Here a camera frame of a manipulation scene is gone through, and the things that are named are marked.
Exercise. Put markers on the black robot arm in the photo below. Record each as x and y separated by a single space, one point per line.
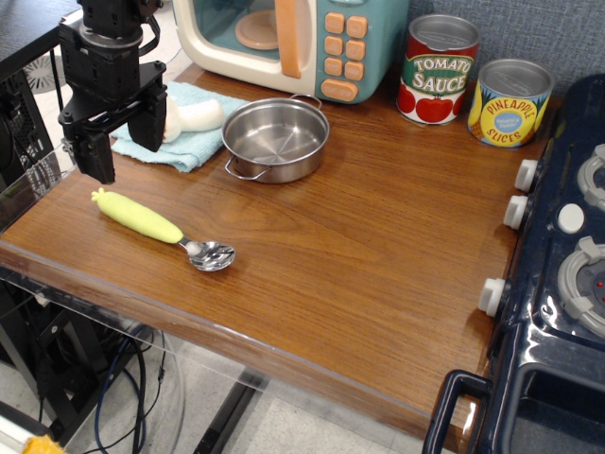
117 11

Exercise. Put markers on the plush toy mushroom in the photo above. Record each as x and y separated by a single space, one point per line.
205 116

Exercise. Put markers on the black computer tower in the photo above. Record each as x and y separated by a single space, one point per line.
25 142

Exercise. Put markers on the yellow handled metal spoon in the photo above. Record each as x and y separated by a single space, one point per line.
204 256

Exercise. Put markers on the stainless steel pot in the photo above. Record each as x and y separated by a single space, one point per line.
276 140

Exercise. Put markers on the toy microwave oven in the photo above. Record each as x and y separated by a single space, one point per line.
334 50

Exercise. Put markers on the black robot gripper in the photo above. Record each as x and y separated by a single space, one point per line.
101 63

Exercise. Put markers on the light blue cloth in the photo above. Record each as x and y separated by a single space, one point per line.
191 149

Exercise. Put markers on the black table leg frame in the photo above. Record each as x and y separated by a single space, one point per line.
233 407

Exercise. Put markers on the pineapple slices can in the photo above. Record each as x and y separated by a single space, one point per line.
509 102

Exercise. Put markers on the dark blue toy stove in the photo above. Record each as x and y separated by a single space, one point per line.
544 391

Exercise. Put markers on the white stove knob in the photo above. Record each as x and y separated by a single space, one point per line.
490 296
515 211
525 175

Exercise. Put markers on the tomato sauce can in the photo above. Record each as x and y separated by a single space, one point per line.
439 58

